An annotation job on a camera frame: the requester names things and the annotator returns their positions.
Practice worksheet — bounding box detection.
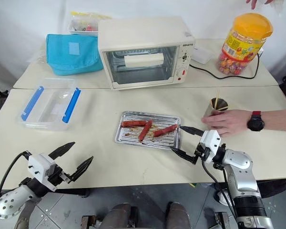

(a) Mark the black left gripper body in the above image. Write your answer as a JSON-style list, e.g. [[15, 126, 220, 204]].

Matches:
[[46, 167, 73, 191]]

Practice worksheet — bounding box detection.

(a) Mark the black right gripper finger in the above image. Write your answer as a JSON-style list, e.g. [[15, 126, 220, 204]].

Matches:
[[180, 126, 205, 137], [170, 147, 198, 166]]

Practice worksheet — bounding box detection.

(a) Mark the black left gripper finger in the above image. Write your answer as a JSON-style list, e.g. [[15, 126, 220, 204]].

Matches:
[[67, 156, 94, 184], [48, 142, 76, 160]]

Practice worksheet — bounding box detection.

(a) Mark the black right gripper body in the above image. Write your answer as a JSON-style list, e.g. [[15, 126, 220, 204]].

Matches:
[[193, 143, 215, 165]]

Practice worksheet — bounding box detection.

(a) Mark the metal skewer cup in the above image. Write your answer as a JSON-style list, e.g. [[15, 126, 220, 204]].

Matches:
[[204, 97, 230, 117]]

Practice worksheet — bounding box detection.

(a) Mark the person's bare hand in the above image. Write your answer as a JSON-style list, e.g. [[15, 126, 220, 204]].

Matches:
[[202, 109, 252, 138], [245, 0, 274, 10]]

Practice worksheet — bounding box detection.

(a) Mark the ribbed metal baking tray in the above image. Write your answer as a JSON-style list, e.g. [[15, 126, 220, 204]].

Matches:
[[114, 110, 182, 151]]

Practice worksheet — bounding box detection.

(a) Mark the red grilled sausage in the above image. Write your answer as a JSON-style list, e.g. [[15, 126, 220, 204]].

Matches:
[[153, 124, 178, 137], [138, 120, 153, 142], [122, 120, 147, 127]]

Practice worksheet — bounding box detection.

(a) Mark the clear container with blue clips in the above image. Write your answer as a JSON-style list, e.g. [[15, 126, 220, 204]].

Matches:
[[16, 78, 82, 131]]

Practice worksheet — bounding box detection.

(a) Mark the white cloth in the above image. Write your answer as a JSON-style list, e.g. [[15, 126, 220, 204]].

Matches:
[[215, 189, 232, 206]]

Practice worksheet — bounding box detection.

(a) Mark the dark grey rounded shape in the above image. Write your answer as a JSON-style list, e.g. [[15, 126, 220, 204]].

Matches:
[[102, 202, 132, 229]]

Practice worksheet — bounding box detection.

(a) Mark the black and red wristwatch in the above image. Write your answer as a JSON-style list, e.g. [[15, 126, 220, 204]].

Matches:
[[247, 110, 265, 132]]

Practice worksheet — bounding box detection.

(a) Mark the small white plastic box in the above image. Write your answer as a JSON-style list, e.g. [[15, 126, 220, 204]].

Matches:
[[192, 46, 214, 64]]

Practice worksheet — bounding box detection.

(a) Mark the black stand leg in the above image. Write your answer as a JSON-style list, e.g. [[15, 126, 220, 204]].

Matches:
[[0, 82, 10, 97]]

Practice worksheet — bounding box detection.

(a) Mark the turquoise fabric bag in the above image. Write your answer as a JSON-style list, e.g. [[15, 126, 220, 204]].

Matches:
[[46, 33, 104, 76]]

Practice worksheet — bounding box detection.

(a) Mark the candy jar with orange lid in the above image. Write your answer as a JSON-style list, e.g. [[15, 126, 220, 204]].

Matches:
[[215, 13, 274, 76]]

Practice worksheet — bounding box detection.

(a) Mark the cream toaster oven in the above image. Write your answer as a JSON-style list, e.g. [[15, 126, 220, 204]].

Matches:
[[97, 16, 196, 91]]

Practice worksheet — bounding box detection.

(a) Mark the clear bin with small items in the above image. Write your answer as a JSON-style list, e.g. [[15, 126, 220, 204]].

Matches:
[[67, 19, 101, 36]]

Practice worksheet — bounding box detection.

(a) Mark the plastic bag with yellow zip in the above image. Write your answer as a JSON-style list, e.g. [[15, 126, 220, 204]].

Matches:
[[70, 10, 112, 21]]

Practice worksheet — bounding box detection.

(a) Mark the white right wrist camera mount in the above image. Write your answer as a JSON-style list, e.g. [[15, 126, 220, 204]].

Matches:
[[199, 130, 222, 156]]

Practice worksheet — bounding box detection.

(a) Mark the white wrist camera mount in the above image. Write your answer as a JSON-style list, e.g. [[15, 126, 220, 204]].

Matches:
[[199, 130, 222, 156], [28, 154, 56, 183]]

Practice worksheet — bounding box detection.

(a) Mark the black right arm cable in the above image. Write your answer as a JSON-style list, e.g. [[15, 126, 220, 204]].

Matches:
[[201, 159, 236, 218]]

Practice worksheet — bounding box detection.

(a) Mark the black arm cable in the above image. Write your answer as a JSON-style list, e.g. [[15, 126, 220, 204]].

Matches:
[[0, 150, 31, 198], [201, 159, 236, 218]]

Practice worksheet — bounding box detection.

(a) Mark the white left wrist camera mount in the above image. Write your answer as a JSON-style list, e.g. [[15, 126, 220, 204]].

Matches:
[[28, 154, 56, 183]]

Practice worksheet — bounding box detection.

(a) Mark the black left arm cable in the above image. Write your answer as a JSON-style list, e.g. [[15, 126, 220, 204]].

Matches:
[[0, 150, 31, 198]]

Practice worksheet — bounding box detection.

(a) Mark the black oven power cable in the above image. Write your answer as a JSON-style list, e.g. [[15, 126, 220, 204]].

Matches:
[[189, 51, 260, 80]]

